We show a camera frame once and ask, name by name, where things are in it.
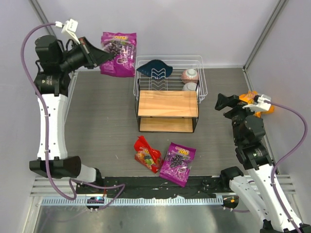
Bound red fruit candy bag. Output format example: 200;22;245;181
134;135;163;174

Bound black wooden two-tier shelf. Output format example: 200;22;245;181
135;90;199;133

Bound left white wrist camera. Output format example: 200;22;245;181
55;18;80;44

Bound white slotted cable duct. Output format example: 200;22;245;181
41;196;223;206

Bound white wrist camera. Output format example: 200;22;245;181
55;18;80;44
243;95;271;113

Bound dark blue leaf plate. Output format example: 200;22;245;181
136;59;173;80

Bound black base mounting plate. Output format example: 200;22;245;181
75;175;241;199

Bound white wire dish rack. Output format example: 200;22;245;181
133;55;208;103

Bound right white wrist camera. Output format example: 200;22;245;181
243;95;271;113

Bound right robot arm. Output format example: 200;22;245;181
215;92;311;233

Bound pink patterned bowl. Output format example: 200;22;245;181
181;68;199;83

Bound purple blackcurrant candy bag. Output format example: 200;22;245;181
100;32;137;78

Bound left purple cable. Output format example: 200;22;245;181
20;22;126;211

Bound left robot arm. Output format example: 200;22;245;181
29;35;112;183

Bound grey patterned bowl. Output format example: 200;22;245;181
182;82;197;91

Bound orange candy bag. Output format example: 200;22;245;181
239;91;274;118

